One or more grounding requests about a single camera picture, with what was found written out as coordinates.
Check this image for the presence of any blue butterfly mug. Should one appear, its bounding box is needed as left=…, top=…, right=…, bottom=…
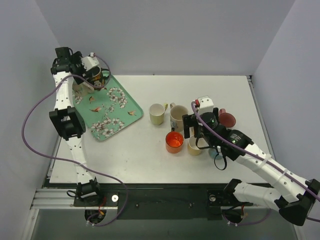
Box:
left=208, top=148, right=223, bottom=161

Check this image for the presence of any pink patterned mug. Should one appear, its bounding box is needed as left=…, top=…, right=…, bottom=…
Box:
left=218, top=108, right=236, bottom=128

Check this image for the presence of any cream floral mug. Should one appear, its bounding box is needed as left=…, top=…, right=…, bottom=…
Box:
left=170, top=102, right=188, bottom=132

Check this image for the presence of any yellow mug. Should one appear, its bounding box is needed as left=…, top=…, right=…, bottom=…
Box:
left=187, top=136, right=202, bottom=156

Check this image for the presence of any orange mug black handle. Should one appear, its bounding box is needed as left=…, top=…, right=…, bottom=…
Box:
left=165, top=127, right=184, bottom=154

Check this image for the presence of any beige tall mug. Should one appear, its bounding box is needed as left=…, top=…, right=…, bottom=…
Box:
left=72, top=81, right=95, bottom=97

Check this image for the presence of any light green faceted mug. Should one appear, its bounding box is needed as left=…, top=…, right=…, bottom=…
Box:
left=149, top=103, right=168, bottom=126

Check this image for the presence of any black mug orange pattern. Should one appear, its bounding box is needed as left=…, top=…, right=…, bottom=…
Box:
left=88, top=66, right=111, bottom=91

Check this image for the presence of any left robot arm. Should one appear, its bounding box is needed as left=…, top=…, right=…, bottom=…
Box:
left=49, top=47, right=103, bottom=206

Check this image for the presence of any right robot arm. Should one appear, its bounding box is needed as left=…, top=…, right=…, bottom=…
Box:
left=182, top=112, right=320, bottom=226

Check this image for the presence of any green floral serving tray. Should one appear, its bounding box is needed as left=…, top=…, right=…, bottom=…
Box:
left=72, top=76, right=144, bottom=142

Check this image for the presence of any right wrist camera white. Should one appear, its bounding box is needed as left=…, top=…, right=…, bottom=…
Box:
left=195, top=95, right=214, bottom=115

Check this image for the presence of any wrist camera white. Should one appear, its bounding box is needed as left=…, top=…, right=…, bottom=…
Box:
left=81, top=52, right=100, bottom=72
left=195, top=95, right=214, bottom=115

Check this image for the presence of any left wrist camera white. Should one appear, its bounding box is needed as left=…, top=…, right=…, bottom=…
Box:
left=81, top=52, right=100, bottom=72

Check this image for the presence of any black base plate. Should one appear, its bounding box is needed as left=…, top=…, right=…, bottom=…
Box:
left=73, top=183, right=242, bottom=220

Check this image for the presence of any aluminium frame rail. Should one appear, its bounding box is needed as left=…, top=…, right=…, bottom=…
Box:
left=31, top=187, right=238, bottom=210

